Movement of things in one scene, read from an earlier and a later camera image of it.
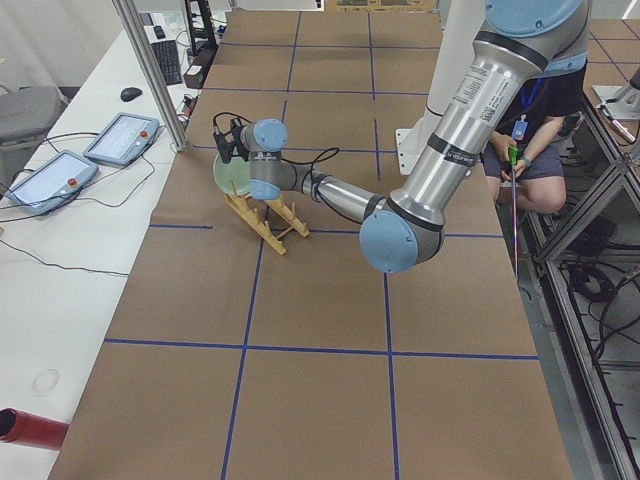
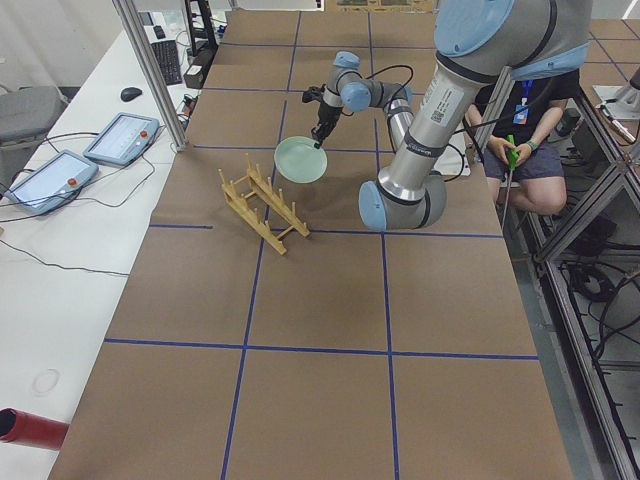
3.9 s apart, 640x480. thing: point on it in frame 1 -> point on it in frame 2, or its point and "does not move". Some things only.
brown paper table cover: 226,363 does not move
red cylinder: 33,430 does not move
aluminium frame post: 155,74 does not move
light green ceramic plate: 237,170 -> 298,160
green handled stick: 513,156 -> 513,156
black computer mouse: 130,93 does not move
